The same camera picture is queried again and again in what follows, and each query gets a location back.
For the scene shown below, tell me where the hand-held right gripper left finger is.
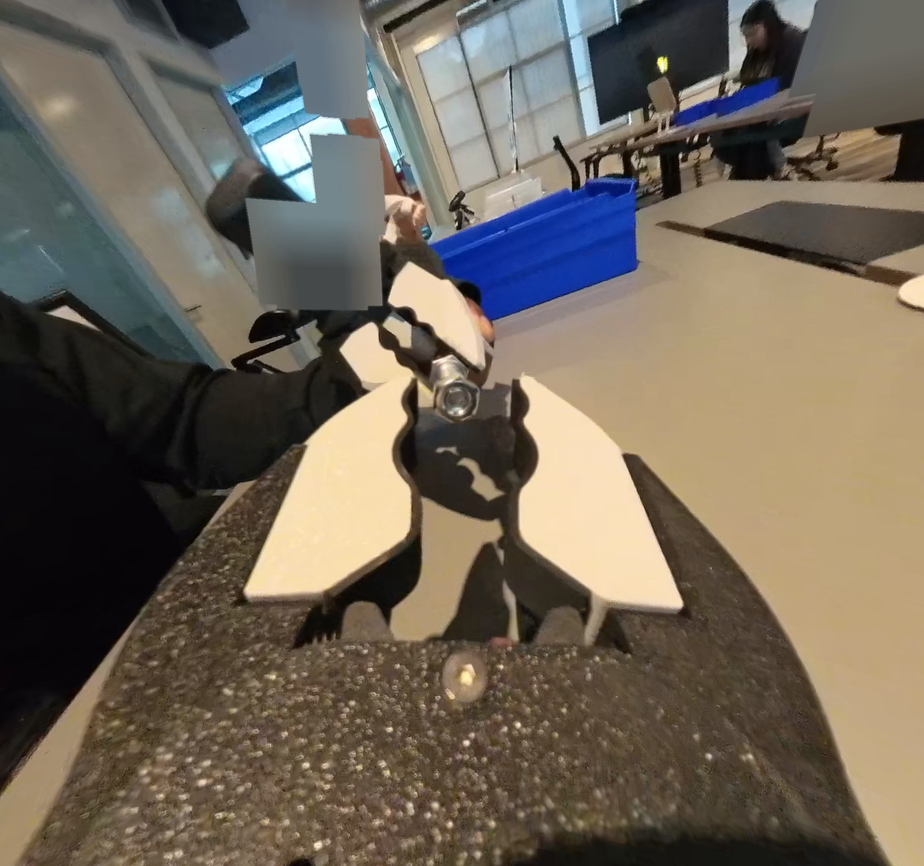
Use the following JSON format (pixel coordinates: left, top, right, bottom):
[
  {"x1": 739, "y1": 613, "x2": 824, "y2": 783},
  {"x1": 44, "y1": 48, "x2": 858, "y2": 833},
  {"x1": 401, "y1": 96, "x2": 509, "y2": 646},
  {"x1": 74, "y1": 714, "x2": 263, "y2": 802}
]
[{"x1": 243, "y1": 377, "x2": 425, "y2": 605}]

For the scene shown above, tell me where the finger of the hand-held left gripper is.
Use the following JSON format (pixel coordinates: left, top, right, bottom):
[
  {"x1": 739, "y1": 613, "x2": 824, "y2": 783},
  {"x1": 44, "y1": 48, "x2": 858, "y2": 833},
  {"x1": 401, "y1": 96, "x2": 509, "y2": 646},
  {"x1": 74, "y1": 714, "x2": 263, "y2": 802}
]
[
  {"x1": 338, "y1": 321, "x2": 434, "y2": 388},
  {"x1": 388, "y1": 261, "x2": 490, "y2": 372}
]

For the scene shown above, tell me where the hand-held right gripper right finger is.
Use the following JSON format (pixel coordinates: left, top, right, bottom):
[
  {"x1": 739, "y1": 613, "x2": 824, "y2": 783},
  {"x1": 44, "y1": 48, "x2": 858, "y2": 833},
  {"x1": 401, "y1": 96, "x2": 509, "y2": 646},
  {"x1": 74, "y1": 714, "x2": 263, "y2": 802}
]
[{"x1": 511, "y1": 374, "x2": 684, "y2": 647}]

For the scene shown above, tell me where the silver hex nut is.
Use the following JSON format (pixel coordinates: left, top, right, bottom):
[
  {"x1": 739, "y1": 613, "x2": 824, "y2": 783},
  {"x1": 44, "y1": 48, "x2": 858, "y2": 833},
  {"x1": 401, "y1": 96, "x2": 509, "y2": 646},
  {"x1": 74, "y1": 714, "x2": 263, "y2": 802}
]
[{"x1": 433, "y1": 378, "x2": 482, "y2": 421}]

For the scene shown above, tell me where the person's left forearm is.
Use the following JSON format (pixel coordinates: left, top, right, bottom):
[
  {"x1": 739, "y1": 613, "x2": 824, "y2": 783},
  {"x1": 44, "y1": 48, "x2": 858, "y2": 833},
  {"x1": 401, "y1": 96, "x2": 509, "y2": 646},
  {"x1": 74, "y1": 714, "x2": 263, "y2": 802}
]
[{"x1": 0, "y1": 292, "x2": 376, "y2": 491}]

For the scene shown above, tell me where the black office chair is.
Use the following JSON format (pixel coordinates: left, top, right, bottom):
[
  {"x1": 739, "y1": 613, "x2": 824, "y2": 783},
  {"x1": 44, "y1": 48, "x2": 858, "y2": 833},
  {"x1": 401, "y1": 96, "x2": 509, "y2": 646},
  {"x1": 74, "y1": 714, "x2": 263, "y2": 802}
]
[
  {"x1": 231, "y1": 309, "x2": 327, "y2": 376},
  {"x1": 552, "y1": 135, "x2": 586, "y2": 193}
]

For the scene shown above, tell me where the blue plastic bin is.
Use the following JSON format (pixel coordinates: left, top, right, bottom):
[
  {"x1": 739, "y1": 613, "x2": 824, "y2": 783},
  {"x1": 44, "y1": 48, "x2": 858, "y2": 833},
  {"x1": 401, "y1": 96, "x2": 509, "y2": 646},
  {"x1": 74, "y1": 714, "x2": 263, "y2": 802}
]
[
  {"x1": 429, "y1": 176, "x2": 641, "y2": 323},
  {"x1": 675, "y1": 75, "x2": 785, "y2": 125}
]

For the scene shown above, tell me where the black framed marker board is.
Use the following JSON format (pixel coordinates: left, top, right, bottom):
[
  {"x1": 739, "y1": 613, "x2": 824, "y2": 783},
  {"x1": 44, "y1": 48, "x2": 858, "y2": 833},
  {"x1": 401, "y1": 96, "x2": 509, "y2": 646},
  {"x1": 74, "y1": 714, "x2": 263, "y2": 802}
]
[{"x1": 42, "y1": 291, "x2": 154, "y2": 356}]

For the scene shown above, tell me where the long wooden table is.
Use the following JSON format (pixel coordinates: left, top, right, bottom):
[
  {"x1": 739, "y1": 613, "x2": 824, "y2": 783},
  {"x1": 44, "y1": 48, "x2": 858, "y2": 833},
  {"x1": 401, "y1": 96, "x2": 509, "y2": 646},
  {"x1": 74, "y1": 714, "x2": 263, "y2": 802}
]
[{"x1": 588, "y1": 90, "x2": 817, "y2": 200}]

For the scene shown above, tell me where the large black screen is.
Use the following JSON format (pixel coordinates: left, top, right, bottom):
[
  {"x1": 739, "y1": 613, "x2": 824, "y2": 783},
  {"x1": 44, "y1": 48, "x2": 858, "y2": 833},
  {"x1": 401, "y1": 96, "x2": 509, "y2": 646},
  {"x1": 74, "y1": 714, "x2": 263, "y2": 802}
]
[{"x1": 588, "y1": 0, "x2": 731, "y2": 125}]

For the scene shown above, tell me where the black table mat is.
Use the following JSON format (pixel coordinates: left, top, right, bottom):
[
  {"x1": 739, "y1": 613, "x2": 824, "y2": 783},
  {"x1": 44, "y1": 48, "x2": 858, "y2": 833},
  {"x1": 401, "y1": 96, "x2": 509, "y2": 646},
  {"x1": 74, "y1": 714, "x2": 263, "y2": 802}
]
[{"x1": 704, "y1": 202, "x2": 924, "y2": 265}]

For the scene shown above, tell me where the black wall screen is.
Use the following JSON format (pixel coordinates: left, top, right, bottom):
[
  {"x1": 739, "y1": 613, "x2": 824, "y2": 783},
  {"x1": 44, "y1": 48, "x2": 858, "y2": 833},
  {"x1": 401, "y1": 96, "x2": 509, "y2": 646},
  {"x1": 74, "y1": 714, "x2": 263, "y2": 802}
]
[{"x1": 144, "y1": 0, "x2": 251, "y2": 49}]

